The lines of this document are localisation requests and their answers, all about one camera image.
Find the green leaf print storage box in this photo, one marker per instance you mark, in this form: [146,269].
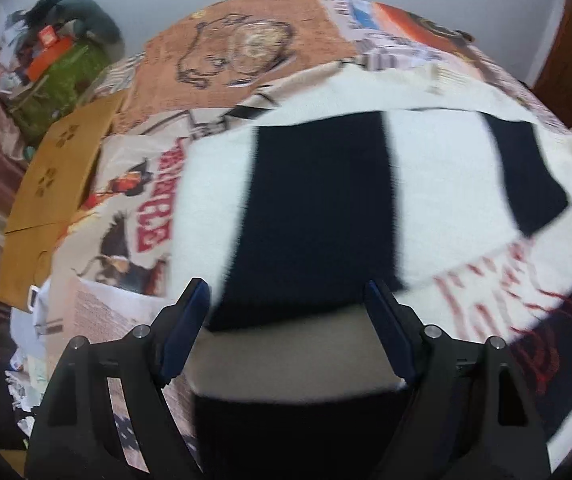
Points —
[61,85]

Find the printed newspaper pattern blanket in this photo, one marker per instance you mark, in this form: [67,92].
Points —
[266,50]

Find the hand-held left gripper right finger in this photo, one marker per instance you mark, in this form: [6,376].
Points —
[391,330]

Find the grey plush toy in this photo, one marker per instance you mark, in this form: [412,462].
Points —
[96,20]

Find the striped cloth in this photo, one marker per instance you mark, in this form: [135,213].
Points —
[116,75]

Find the bamboo folding tray table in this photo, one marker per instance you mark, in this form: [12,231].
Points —
[61,170]

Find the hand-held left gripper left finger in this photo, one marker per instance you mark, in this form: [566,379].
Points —
[186,330]

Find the white navy striped sweater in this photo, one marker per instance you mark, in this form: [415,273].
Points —
[441,185]

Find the orange cardboard box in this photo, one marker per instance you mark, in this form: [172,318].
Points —
[46,60]

